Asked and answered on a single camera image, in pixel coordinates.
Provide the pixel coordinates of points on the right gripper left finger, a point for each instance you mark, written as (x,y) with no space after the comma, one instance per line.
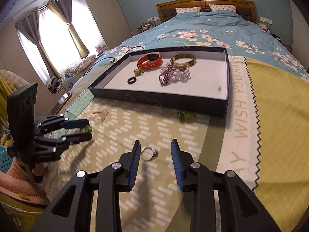
(71,209)

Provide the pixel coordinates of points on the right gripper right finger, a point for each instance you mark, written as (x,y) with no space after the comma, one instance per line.
(240,209)

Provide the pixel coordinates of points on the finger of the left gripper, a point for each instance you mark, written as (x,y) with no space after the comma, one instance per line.
(73,124)
(75,138)

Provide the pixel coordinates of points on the orange smart watch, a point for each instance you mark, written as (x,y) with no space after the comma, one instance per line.
(150,61)

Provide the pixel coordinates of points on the tortoiseshell bangle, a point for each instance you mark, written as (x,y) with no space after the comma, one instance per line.
(184,59)

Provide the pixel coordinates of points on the pink sleeve forearm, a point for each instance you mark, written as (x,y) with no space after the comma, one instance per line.
(16,184)

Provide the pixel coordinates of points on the left hand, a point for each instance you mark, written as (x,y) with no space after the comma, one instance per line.
(39,169)

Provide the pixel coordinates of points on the clothes on window seat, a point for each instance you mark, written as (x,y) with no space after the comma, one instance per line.
(54,85)

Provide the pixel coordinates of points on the patterned blanket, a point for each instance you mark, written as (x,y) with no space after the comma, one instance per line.
(263,138)

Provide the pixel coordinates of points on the left curtain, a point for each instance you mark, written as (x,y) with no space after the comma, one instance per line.
(29,27)

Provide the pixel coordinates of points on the curtain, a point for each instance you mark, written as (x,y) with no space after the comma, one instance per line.
(63,9)
(29,27)

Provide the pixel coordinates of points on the right curtain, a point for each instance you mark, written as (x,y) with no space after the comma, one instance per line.
(63,9)

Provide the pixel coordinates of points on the navy shallow box tray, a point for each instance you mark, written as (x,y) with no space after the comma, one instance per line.
(202,88)

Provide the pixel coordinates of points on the wooden headboard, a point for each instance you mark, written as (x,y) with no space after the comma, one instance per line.
(244,8)

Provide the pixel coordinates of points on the left patterned pillow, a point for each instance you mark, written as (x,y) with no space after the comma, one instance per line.
(180,10)

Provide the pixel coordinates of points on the patterned pillow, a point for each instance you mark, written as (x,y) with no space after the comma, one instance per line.
(215,7)
(180,10)

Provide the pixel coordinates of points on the blue floral duvet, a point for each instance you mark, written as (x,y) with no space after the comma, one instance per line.
(213,29)

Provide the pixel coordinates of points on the right patterned pillow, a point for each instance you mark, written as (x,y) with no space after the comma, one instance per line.
(215,7)

